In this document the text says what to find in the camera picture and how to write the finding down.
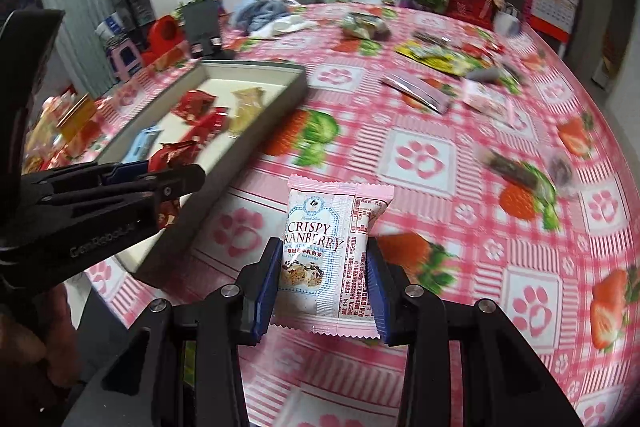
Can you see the purple plastic stool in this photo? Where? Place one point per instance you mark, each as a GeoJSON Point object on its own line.
{"type": "Point", "coordinates": [125, 59]}

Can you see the blue cloth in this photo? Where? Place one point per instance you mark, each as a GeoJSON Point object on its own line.
{"type": "Point", "coordinates": [252, 15]}

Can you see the yellow green snack bag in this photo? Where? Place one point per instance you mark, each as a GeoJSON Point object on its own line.
{"type": "Point", "coordinates": [440, 58]}

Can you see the clear packet dark snack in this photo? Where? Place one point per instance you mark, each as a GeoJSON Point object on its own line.
{"type": "Point", "coordinates": [561, 172]}

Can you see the gold snack packet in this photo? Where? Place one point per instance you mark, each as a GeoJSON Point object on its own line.
{"type": "Point", "coordinates": [249, 104]}

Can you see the long red snack bar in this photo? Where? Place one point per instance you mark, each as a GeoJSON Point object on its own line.
{"type": "Point", "coordinates": [208, 127]}

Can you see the white cloth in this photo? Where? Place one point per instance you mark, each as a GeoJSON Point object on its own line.
{"type": "Point", "coordinates": [283, 26]}

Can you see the dark snack packet far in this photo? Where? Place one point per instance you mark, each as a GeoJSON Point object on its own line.
{"type": "Point", "coordinates": [431, 39]}

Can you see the crumpled silver snack bag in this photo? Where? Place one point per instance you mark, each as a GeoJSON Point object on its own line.
{"type": "Point", "coordinates": [364, 26]}

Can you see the small green plant left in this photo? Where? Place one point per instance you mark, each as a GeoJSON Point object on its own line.
{"type": "Point", "coordinates": [177, 13]}

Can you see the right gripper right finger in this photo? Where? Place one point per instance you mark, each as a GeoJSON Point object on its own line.
{"type": "Point", "coordinates": [386, 284]}

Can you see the small red snack packet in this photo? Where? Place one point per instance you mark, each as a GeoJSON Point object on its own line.
{"type": "Point", "coordinates": [173, 155]}

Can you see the light blue snack bar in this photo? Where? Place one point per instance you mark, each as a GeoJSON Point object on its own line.
{"type": "Point", "coordinates": [143, 142]}

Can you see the pink flat snack packet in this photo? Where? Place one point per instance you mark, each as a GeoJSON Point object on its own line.
{"type": "Point", "coordinates": [417, 89]}

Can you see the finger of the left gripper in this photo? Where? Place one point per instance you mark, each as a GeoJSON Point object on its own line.
{"type": "Point", "coordinates": [170, 184]}
{"type": "Point", "coordinates": [123, 172]}

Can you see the crispy cranberry snack packet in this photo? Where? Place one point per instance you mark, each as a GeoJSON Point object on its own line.
{"type": "Point", "coordinates": [322, 286]}

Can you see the black phone stand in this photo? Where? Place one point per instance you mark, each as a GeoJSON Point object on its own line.
{"type": "Point", "coordinates": [202, 27]}

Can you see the pink strawberry tablecloth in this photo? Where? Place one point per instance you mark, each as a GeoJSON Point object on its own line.
{"type": "Point", "coordinates": [565, 270]}

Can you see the left hand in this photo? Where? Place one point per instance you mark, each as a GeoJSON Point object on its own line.
{"type": "Point", "coordinates": [48, 334]}

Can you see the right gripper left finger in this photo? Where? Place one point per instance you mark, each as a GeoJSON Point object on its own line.
{"type": "Point", "coordinates": [259, 283]}

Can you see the grey silver snack stick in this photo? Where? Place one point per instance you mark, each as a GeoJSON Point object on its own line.
{"type": "Point", "coordinates": [484, 75]}

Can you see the white shallow box tray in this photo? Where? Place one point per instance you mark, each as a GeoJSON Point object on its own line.
{"type": "Point", "coordinates": [221, 154]}

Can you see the red plastic stool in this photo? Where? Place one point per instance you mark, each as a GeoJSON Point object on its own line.
{"type": "Point", "coordinates": [164, 35]}

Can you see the brown chocolate bar wrapper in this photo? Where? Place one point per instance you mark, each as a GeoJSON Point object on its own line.
{"type": "Point", "coordinates": [509, 169]}

